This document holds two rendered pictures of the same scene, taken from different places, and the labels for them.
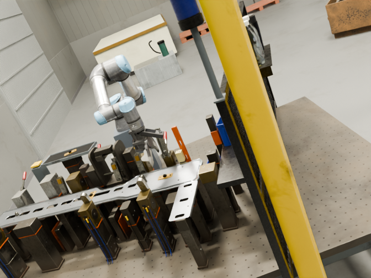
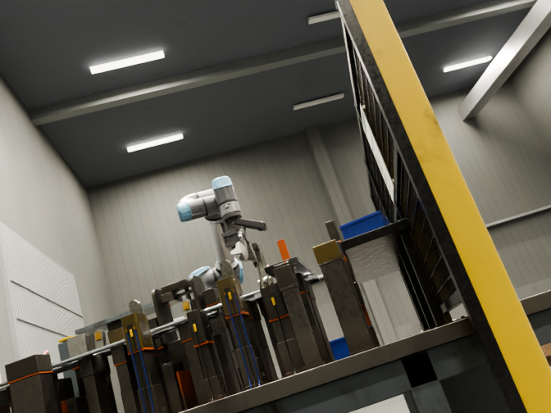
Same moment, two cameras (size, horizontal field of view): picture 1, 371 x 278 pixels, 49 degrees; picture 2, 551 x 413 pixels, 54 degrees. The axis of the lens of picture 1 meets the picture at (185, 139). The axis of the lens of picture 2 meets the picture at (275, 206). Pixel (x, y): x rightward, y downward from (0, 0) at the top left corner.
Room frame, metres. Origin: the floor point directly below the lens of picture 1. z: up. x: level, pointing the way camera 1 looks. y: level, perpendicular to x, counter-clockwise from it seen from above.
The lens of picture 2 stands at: (0.02, 0.44, 0.69)
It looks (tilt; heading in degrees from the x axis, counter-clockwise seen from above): 18 degrees up; 348
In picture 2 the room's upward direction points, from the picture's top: 18 degrees counter-clockwise
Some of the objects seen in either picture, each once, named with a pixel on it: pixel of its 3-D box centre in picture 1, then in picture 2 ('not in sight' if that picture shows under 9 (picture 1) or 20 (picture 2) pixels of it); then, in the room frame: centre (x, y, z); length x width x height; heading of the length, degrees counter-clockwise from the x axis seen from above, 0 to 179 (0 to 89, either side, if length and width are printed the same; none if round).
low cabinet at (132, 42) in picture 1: (137, 46); not in sight; (10.98, 0.21, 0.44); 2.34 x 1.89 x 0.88; 177
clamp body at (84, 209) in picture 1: (99, 233); (143, 368); (1.89, 0.62, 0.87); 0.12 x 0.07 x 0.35; 161
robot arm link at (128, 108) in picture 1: (128, 110); (224, 192); (1.95, 0.20, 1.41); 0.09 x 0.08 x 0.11; 1
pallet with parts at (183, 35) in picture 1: (200, 25); not in sight; (11.58, -1.66, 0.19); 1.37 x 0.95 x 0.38; 87
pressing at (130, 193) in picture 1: (88, 198); (137, 338); (2.09, 0.64, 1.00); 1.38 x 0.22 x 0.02; 71
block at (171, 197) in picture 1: (183, 221); (284, 329); (1.72, 0.17, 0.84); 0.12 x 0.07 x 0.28; 161
